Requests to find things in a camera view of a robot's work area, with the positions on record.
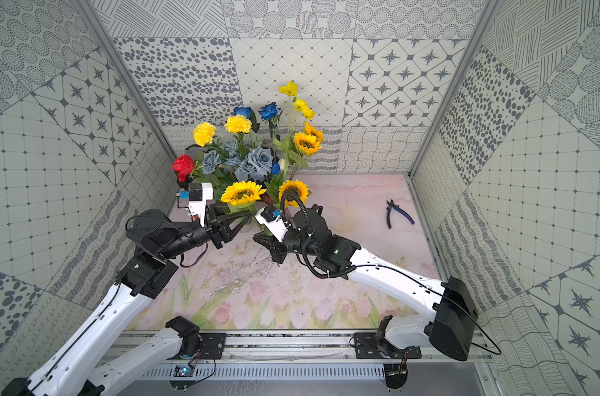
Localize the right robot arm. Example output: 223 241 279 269
253 206 478 361

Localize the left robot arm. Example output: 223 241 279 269
2 203 251 395

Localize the grey blue rose bouquet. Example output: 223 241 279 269
187 141 278 200

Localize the right yellow carnation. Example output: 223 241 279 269
225 115 252 134

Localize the left dark blue rose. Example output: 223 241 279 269
233 107 253 119

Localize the dark blue rose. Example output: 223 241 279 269
259 102 280 120
233 107 253 119

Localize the right dark blue rose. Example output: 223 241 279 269
259 102 280 120

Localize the yellow poppy flower stem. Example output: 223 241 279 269
274 81 315 179

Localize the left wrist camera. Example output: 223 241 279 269
177 182 214 227

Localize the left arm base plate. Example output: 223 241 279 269
179 333 227 360

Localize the aluminium rail frame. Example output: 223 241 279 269
141 330 494 382

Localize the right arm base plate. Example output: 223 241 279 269
350 333 422 360

